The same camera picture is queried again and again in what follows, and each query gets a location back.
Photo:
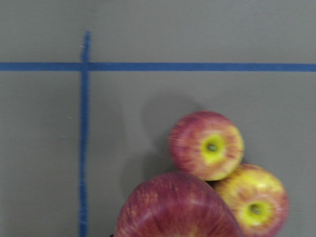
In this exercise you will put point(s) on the red yellow carried apple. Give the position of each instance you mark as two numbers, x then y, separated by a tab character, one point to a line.
175	204

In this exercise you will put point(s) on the red apple back left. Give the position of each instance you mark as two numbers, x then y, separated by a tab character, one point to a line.
207	145

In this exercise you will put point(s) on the red apple back right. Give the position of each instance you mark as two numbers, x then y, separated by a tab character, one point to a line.
257	199

